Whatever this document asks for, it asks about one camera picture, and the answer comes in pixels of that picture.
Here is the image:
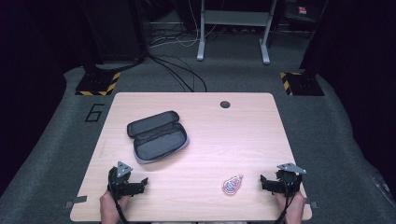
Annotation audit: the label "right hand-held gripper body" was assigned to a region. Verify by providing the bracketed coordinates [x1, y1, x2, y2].
[275, 161, 307, 199]

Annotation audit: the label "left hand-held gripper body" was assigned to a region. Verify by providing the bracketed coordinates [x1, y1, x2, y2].
[106, 161, 138, 201]

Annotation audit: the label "person's left hand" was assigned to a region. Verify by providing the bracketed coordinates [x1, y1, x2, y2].
[99, 189, 131, 224]

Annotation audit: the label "person's right hand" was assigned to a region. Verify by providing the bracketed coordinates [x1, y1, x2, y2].
[274, 189, 306, 224]

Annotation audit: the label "open dark grey pencil case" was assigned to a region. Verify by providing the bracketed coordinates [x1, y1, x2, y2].
[126, 109, 191, 165]

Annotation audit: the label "black yellow striped stand base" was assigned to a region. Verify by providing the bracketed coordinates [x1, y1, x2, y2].
[75, 71, 121, 97]
[278, 71, 325, 97]

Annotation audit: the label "black cabinet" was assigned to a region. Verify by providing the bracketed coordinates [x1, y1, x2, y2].
[81, 0, 148, 64]

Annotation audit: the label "dark box with red label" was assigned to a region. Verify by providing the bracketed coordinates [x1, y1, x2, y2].
[282, 0, 326, 23]

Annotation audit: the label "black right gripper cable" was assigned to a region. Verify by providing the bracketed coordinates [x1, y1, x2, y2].
[274, 183, 295, 224]

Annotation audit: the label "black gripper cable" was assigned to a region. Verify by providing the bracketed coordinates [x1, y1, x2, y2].
[274, 183, 295, 224]
[113, 197, 129, 224]

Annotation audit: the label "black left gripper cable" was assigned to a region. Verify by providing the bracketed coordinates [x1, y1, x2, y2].
[113, 197, 129, 224]

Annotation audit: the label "black floor cables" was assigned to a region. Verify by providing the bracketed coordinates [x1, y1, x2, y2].
[145, 53, 208, 93]

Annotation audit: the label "black stand post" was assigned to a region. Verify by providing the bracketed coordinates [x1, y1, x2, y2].
[299, 0, 332, 75]
[76, 0, 106, 76]

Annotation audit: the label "white floor cables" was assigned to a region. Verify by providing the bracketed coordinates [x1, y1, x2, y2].
[148, 0, 219, 49]

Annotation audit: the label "white metal desk frame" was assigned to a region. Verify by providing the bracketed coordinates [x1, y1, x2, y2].
[196, 0, 278, 65]

